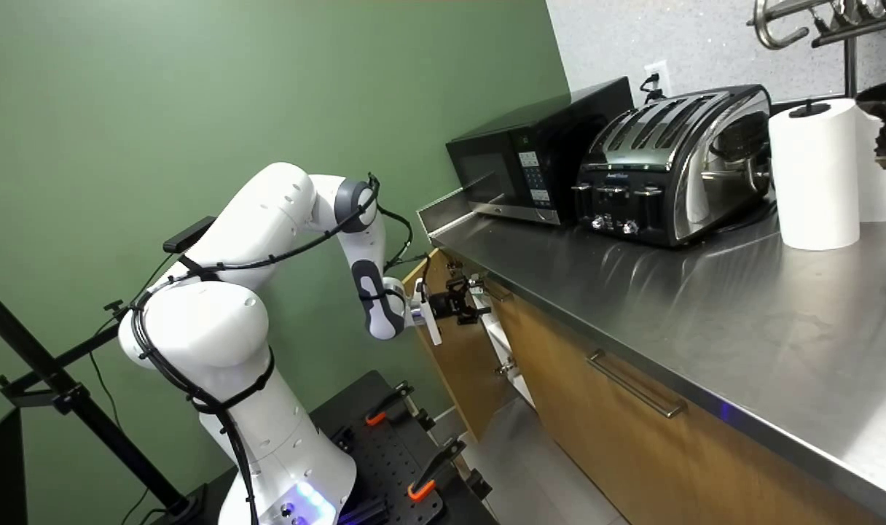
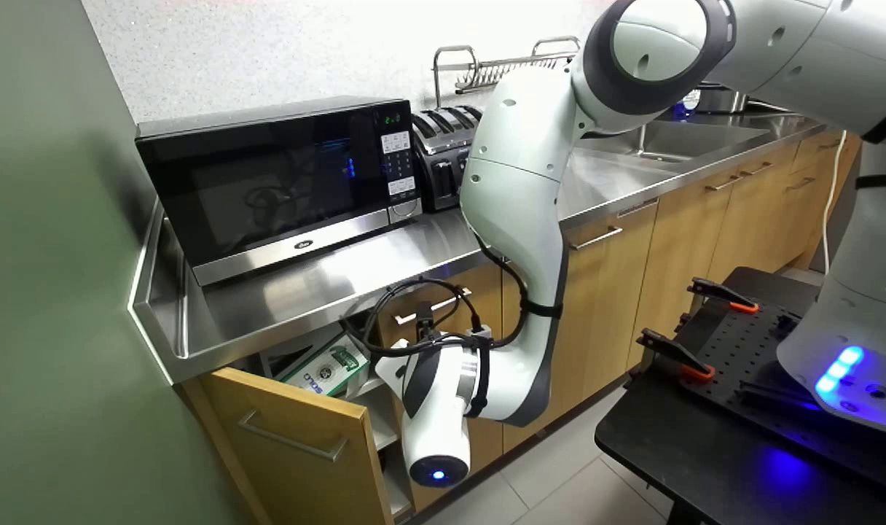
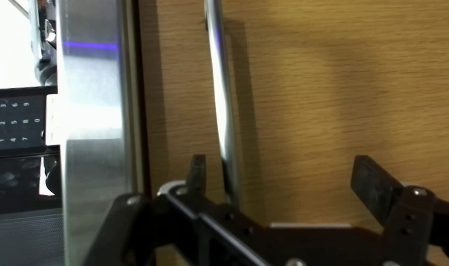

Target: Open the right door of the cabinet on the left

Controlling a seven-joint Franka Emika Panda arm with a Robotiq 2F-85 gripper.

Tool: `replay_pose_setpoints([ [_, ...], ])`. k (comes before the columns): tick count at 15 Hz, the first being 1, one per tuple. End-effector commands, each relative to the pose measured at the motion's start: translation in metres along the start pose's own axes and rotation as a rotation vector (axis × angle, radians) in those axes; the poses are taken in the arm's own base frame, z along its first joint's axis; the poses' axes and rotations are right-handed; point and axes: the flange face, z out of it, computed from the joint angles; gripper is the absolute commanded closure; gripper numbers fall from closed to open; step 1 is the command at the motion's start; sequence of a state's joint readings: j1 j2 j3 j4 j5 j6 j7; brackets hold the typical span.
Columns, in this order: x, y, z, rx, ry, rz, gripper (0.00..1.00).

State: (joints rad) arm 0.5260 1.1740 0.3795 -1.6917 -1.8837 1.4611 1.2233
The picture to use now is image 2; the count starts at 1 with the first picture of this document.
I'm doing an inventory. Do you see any steel bar door handle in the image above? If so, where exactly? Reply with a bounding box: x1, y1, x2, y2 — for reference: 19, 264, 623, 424
233, 405, 349, 466
390, 285, 478, 331
703, 170, 749, 195
569, 221, 626, 255

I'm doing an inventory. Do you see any black chrome four-slot toaster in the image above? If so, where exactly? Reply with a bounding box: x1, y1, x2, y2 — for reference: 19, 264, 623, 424
409, 103, 486, 217

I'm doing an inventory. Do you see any green white cardboard box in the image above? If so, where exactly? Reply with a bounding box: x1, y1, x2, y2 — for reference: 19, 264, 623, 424
279, 331, 377, 401

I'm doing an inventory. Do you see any black microwave oven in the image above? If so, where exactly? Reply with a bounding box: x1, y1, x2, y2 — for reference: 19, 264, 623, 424
134, 93, 429, 293

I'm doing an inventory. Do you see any black orange spring clamp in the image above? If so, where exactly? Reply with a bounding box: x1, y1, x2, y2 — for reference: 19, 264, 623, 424
636, 328, 721, 388
686, 274, 763, 320

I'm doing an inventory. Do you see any stainless steel sink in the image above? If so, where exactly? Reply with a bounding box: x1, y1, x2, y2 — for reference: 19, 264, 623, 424
633, 108, 789, 164

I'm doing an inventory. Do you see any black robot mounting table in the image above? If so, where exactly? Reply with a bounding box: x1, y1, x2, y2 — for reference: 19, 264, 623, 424
591, 267, 886, 525

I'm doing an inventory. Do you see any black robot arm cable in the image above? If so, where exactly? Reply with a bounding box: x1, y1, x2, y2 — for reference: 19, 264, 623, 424
361, 232, 569, 361

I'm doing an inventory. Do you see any steel wire dish rack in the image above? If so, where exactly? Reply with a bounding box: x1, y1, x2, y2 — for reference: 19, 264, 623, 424
432, 35, 582, 110

